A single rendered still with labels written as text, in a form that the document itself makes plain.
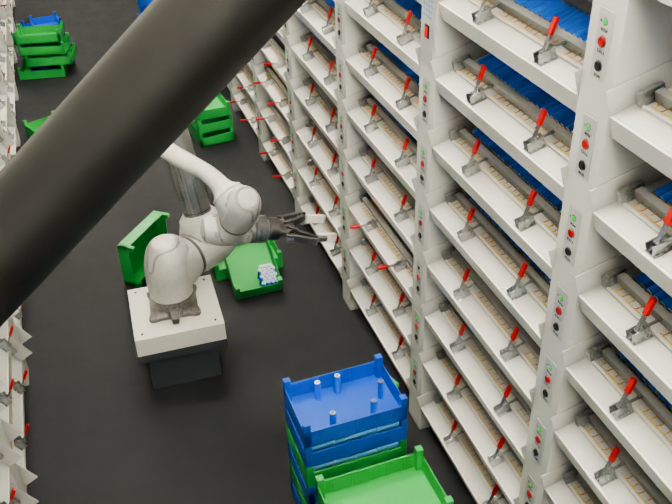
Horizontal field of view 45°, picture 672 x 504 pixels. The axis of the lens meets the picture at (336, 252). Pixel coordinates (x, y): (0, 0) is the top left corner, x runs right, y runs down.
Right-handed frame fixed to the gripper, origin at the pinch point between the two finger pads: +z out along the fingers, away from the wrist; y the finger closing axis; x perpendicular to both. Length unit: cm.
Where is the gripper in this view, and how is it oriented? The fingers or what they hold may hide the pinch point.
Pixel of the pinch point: (325, 227)
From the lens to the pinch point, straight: 269.3
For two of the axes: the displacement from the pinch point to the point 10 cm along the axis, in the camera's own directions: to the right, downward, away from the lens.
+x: 1.7, -8.5, -5.0
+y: 3.2, 5.2, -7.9
